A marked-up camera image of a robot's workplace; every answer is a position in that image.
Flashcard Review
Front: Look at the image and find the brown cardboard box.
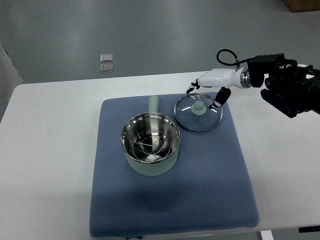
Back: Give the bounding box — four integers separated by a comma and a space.
282, 0, 320, 13

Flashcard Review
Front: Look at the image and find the white table leg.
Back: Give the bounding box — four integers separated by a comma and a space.
259, 230, 274, 240

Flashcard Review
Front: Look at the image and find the wire steaming rack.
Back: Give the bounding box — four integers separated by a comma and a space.
131, 133, 171, 163

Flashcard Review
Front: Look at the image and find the person in white clothing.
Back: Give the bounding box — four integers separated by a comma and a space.
0, 44, 24, 115

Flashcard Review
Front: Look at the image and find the upper metal floor plate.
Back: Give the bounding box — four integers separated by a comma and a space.
100, 53, 113, 63

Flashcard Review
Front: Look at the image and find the blue quilted mat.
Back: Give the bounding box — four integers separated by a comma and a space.
89, 96, 260, 238

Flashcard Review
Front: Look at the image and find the green pot with steel interior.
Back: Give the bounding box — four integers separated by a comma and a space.
120, 95, 181, 176

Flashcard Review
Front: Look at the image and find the glass lid with green knob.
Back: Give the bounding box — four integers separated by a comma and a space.
174, 93, 223, 132

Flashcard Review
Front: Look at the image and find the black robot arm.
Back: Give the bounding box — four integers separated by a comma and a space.
247, 53, 320, 118

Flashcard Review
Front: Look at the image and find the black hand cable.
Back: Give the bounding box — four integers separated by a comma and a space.
216, 48, 256, 71

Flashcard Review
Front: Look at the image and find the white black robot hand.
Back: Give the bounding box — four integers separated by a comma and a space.
186, 67, 252, 109

